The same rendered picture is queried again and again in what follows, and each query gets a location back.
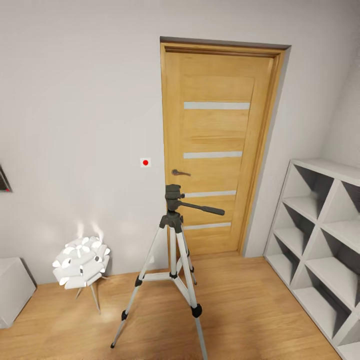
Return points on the electric switch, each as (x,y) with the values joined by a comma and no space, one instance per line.
(145,162)

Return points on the door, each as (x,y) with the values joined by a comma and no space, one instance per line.
(217,104)

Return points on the camera tripod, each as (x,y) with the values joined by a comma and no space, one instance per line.
(174,220)

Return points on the bookcase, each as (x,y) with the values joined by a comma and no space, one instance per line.
(16,288)
(335,224)

